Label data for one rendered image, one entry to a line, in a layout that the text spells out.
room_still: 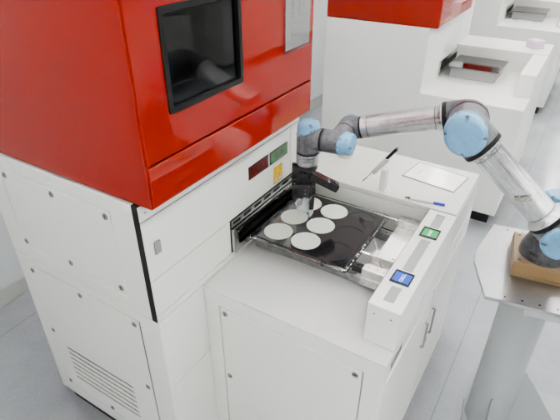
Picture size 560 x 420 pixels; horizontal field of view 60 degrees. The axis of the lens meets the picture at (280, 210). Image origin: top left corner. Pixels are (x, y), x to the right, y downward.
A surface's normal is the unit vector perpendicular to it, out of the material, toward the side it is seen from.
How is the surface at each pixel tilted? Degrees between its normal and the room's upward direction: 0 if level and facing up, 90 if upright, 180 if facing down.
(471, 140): 84
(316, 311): 0
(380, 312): 90
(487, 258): 0
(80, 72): 90
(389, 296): 0
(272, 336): 90
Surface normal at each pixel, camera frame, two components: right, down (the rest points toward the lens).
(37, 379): 0.00, -0.84
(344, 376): -0.52, 0.45
